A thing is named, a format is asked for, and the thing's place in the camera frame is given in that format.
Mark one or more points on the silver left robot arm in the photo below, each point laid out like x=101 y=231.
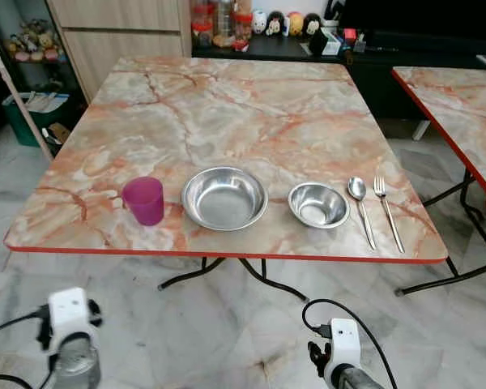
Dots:
x=75 y=366

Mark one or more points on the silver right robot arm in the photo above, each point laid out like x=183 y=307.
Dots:
x=358 y=379

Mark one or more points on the small steel bowl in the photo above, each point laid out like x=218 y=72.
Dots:
x=318 y=206

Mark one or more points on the purple plastic cup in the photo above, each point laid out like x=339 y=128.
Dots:
x=143 y=203

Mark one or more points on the steel spoon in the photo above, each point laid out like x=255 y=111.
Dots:
x=356 y=189

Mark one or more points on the steel fork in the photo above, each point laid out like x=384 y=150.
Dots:
x=380 y=189

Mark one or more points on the large steel bowl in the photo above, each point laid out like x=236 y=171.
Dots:
x=224 y=199

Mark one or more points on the green plastic bin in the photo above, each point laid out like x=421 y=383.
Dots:
x=20 y=126

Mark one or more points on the white papers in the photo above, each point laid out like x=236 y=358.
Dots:
x=44 y=101

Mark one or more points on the wooden broom stick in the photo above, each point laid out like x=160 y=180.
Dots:
x=16 y=97

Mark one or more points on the small plush toy cluster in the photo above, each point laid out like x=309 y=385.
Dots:
x=34 y=42

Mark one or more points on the light wooden cabinet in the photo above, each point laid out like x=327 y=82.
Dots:
x=121 y=36

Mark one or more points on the small white box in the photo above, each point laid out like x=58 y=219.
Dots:
x=330 y=43

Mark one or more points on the small red item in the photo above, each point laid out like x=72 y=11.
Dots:
x=350 y=35

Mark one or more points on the black toy figure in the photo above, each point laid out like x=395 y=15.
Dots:
x=312 y=25

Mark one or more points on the yellow toy figure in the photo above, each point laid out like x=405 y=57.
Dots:
x=295 y=24

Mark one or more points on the black television screen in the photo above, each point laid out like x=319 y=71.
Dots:
x=421 y=16

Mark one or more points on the dark brown toy figure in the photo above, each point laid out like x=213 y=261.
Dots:
x=275 y=24

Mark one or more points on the white toy figure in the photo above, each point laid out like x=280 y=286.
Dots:
x=259 y=22

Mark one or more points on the red jar with snacks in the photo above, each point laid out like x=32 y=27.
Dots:
x=242 y=24

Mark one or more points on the red lidded snack jar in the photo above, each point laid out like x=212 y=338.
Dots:
x=201 y=28

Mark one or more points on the clear glass jar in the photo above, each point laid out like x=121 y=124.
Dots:
x=223 y=20

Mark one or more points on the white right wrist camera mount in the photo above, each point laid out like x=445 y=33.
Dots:
x=344 y=344

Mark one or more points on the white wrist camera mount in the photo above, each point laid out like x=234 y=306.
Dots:
x=69 y=312
x=344 y=344

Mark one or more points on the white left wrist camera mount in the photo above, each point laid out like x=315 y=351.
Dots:
x=69 y=312

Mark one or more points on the black crossed table leg frame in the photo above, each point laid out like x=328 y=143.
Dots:
x=449 y=276

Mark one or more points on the black curved table leg frame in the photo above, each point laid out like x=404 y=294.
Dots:
x=196 y=275

